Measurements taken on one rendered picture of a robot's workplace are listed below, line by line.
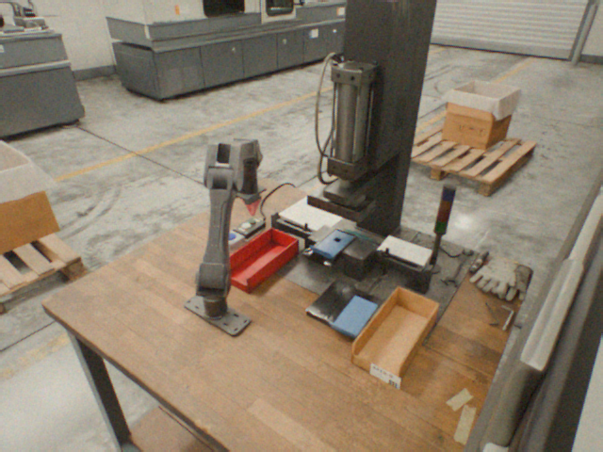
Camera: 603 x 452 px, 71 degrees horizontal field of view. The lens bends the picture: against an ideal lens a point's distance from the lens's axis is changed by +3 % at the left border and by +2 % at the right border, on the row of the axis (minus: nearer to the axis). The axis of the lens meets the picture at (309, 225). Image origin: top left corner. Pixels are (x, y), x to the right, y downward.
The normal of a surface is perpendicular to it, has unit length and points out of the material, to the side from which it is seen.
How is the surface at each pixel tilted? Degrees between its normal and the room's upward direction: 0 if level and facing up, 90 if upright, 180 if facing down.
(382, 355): 0
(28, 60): 90
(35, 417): 0
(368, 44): 90
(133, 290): 0
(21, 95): 90
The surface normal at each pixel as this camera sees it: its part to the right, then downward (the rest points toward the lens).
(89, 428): 0.01, -0.84
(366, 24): -0.57, 0.44
